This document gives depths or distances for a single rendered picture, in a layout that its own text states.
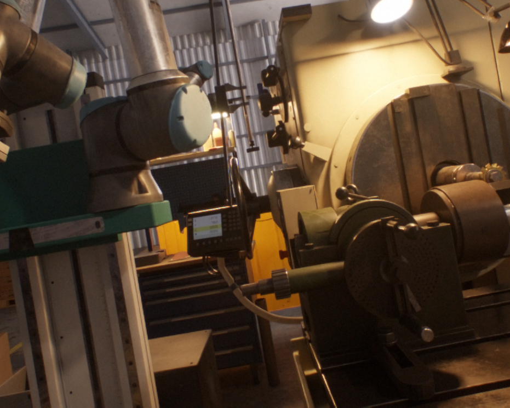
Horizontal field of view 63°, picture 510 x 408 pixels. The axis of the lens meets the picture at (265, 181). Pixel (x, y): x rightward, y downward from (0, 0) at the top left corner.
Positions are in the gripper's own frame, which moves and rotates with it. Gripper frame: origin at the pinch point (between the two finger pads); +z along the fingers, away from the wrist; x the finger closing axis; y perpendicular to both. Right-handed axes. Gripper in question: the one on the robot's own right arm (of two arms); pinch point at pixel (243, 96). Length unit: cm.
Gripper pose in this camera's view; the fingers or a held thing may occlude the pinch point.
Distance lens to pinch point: 207.0
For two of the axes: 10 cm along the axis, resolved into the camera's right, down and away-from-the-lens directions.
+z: 9.8, -1.7, 0.5
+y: -0.9, -2.7, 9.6
